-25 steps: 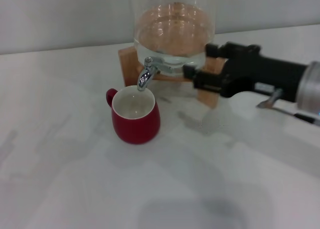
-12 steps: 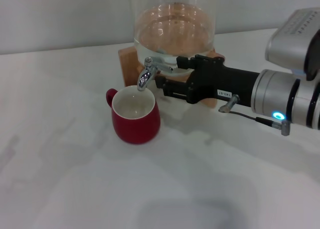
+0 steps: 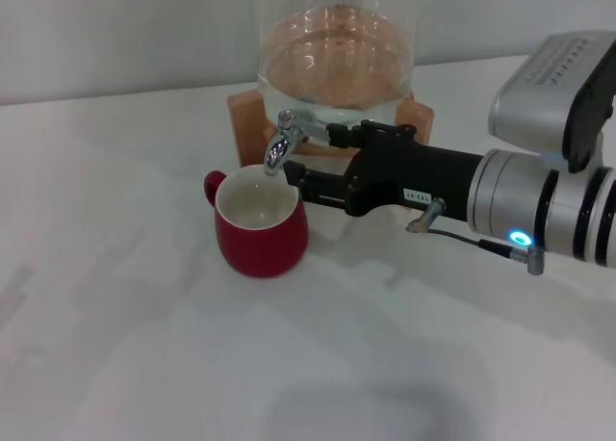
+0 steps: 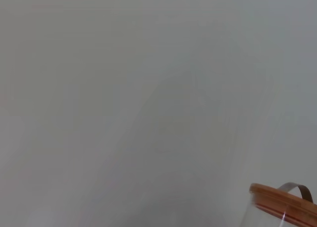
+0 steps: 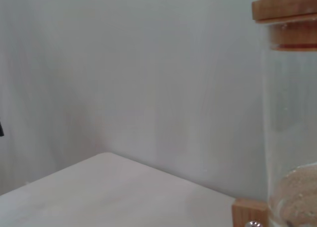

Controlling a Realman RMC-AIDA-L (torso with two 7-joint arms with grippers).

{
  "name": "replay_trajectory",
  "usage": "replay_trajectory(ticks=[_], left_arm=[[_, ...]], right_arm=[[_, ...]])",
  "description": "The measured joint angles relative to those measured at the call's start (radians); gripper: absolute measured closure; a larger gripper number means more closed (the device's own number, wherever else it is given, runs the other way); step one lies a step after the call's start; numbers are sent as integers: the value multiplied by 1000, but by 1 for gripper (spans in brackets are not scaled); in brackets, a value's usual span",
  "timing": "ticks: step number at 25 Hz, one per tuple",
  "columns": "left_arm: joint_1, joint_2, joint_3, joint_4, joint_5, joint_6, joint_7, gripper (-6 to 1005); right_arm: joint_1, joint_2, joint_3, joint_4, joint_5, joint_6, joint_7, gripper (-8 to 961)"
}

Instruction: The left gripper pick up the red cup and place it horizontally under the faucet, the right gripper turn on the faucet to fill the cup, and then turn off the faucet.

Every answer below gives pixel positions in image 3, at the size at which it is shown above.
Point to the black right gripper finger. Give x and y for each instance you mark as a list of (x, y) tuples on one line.
[(344, 135), (317, 186)]

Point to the wooden dispenser stand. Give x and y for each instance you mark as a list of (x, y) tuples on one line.
[(245, 128)]

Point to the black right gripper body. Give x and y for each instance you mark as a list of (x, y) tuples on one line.
[(414, 176)]

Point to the red ceramic cup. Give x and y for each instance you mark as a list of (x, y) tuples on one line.
[(264, 243)]

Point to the chrome faucet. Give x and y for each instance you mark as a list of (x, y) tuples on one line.
[(279, 149)]

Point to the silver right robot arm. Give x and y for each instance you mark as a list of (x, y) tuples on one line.
[(529, 205)]

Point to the glass water dispenser jar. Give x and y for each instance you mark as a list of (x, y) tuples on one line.
[(337, 51)]

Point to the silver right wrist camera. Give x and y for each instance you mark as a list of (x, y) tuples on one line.
[(539, 99)]

